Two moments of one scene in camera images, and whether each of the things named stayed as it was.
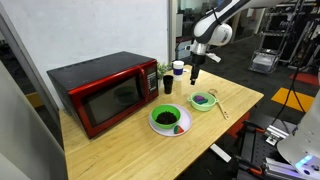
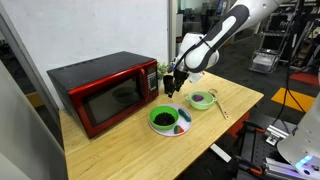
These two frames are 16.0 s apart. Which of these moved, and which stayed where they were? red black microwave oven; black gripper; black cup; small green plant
Moved: black gripper
Stayed: red black microwave oven; black cup; small green plant
